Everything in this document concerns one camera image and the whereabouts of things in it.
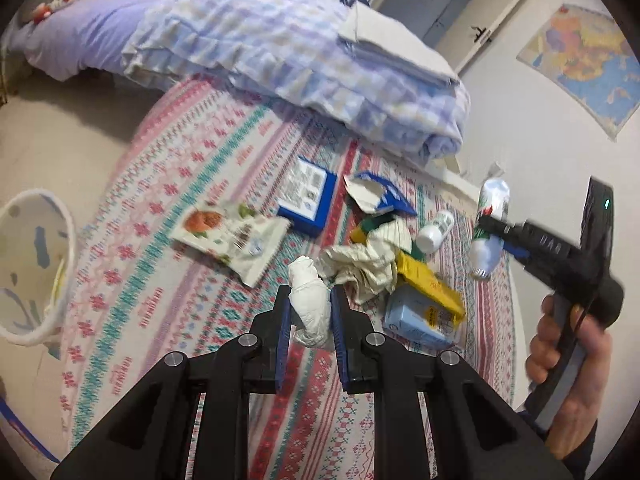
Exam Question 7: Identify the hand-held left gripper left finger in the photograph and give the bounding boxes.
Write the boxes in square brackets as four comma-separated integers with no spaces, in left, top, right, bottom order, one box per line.
[50,284,293,480]

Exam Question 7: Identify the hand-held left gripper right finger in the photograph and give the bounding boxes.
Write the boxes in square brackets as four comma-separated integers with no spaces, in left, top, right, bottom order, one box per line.
[330,284,576,480]

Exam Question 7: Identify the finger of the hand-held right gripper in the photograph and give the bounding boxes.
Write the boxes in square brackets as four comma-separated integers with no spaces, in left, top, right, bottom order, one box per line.
[477,216,522,242]
[501,241,532,267]

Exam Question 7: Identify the white plastic bottle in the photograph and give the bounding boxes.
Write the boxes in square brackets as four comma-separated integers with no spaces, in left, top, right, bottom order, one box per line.
[469,177,512,281]

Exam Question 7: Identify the white tissue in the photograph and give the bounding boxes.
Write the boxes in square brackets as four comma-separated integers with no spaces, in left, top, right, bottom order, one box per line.
[287,255,333,348]

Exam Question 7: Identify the cream paper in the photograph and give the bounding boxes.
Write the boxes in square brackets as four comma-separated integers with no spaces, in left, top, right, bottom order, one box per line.
[320,220,413,306]

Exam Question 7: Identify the yellow box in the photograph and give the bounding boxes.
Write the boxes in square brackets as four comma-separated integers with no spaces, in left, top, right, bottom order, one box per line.
[395,251,467,326]

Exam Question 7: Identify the yellow green packet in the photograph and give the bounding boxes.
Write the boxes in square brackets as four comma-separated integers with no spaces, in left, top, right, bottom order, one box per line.
[350,215,396,246]

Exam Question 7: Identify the torn blue white carton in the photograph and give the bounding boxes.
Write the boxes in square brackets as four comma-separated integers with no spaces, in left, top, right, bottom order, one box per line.
[344,171,418,218]

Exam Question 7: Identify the white bin with blue patches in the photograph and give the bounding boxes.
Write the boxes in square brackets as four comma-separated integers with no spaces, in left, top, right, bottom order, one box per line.
[0,189,77,346]

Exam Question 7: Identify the person's right forearm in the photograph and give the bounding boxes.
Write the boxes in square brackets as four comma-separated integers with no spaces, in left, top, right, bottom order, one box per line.
[560,420,601,480]

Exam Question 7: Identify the person's right hand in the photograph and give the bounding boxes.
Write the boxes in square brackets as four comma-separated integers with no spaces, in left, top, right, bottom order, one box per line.
[527,294,614,461]

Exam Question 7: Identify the small white capped bottle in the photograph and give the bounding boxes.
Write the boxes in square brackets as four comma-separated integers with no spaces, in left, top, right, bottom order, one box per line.
[416,210,456,255]

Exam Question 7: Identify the light blue carton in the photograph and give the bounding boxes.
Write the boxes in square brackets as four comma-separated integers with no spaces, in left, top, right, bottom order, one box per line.
[382,285,461,351]

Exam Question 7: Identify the white snack packet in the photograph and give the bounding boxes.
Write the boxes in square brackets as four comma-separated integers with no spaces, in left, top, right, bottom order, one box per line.
[170,200,291,288]

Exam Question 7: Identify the flat blue box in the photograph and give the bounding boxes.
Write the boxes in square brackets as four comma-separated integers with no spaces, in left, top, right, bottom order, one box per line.
[277,156,337,236]

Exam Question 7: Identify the striped patterned blanket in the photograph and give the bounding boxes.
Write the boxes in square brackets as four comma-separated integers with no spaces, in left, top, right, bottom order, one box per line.
[60,74,518,480]

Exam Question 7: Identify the folded white sheets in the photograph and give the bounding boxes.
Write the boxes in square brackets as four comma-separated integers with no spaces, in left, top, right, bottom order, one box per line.
[337,4,460,88]

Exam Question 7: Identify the blue tape strip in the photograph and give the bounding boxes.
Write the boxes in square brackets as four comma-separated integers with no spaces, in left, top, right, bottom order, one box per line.
[0,395,61,463]

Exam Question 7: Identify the checked lilac quilt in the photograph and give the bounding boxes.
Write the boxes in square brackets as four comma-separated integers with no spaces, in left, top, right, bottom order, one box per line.
[121,0,472,166]

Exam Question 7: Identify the bed with lilac sheet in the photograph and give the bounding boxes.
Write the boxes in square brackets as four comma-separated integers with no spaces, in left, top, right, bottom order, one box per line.
[10,0,166,81]

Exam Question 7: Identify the red white plush toy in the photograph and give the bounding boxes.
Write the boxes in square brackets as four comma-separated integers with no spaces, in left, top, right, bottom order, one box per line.
[31,0,76,23]

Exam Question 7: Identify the wall map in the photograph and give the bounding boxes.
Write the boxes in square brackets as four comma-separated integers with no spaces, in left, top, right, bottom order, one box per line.
[517,4,640,141]

